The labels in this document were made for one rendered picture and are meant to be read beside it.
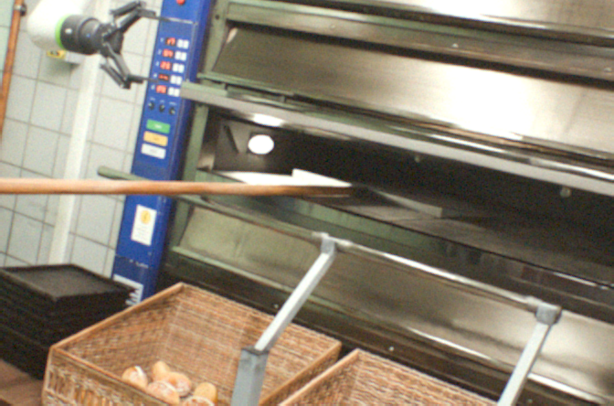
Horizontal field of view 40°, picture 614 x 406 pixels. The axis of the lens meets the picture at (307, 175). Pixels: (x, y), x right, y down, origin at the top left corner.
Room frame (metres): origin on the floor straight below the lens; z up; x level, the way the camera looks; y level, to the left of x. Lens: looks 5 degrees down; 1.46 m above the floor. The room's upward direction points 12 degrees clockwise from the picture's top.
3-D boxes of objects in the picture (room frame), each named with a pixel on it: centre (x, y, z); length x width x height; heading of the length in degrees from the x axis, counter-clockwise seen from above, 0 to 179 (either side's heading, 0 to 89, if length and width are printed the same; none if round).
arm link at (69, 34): (2.00, 0.58, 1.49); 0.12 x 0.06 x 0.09; 149
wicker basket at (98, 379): (2.09, 0.18, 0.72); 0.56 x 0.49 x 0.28; 60
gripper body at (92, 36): (1.96, 0.52, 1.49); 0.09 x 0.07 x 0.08; 59
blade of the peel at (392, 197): (2.87, -0.28, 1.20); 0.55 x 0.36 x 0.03; 59
